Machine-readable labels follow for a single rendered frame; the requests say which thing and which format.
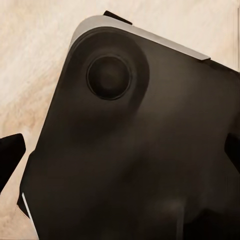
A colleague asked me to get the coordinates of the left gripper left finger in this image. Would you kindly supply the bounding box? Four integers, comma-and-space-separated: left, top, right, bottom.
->
0, 133, 26, 193

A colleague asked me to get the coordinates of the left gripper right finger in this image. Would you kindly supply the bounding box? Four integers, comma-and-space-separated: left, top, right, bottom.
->
224, 133, 240, 173

